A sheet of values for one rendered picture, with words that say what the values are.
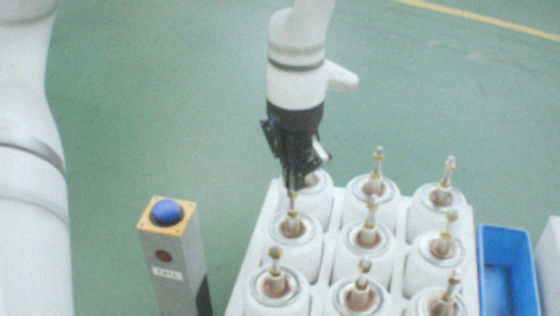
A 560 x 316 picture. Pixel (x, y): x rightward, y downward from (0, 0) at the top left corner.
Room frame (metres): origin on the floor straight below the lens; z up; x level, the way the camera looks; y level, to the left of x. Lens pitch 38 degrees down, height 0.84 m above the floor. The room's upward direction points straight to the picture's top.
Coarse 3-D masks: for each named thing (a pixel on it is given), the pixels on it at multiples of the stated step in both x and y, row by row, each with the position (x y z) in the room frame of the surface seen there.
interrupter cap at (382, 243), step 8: (352, 224) 0.58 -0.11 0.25; (360, 224) 0.58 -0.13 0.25; (376, 224) 0.58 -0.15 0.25; (344, 232) 0.56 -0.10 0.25; (352, 232) 0.57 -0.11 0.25; (360, 232) 0.57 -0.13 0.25; (376, 232) 0.57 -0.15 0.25; (384, 232) 0.56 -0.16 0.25; (344, 240) 0.55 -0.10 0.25; (352, 240) 0.55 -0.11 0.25; (360, 240) 0.55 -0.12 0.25; (376, 240) 0.55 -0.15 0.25; (384, 240) 0.55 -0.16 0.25; (352, 248) 0.53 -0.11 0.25; (360, 248) 0.53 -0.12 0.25; (368, 248) 0.53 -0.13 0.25; (376, 248) 0.53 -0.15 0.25; (384, 248) 0.53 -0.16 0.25; (360, 256) 0.52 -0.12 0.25
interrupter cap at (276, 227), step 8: (280, 216) 0.60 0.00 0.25; (304, 216) 0.60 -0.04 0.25; (272, 224) 0.58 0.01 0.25; (280, 224) 0.58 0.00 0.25; (304, 224) 0.58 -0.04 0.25; (312, 224) 0.58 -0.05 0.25; (272, 232) 0.57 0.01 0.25; (280, 232) 0.57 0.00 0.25; (304, 232) 0.57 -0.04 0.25; (312, 232) 0.57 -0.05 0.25; (280, 240) 0.55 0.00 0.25; (288, 240) 0.55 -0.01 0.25; (296, 240) 0.55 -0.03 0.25; (304, 240) 0.55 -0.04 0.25
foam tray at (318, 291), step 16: (272, 192) 0.74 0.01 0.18; (336, 192) 0.74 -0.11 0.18; (272, 208) 0.70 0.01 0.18; (336, 208) 0.70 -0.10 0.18; (400, 208) 0.70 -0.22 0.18; (336, 224) 0.66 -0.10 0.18; (400, 224) 0.65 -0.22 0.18; (464, 224) 0.65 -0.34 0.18; (256, 240) 0.62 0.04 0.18; (400, 240) 0.61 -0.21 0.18; (464, 240) 0.61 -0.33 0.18; (256, 256) 0.58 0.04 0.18; (320, 256) 0.62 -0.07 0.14; (400, 256) 0.58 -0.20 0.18; (240, 272) 0.55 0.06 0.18; (320, 272) 0.55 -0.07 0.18; (400, 272) 0.54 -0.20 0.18; (240, 288) 0.51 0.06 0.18; (320, 288) 0.51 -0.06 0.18; (400, 288) 0.51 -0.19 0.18; (464, 288) 0.50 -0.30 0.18; (240, 304) 0.48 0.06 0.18; (320, 304) 0.48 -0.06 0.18; (400, 304) 0.48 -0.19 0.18
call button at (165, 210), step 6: (168, 198) 0.56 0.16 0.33; (156, 204) 0.55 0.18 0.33; (162, 204) 0.55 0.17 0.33; (168, 204) 0.55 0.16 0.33; (174, 204) 0.55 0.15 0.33; (156, 210) 0.53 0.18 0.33; (162, 210) 0.53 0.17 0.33; (168, 210) 0.53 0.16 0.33; (174, 210) 0.54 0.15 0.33; (156, 216) 0.53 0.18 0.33; (162, 216) 0.52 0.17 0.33; (168, 216) 0.52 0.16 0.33; (174, 216) 0.53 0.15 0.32
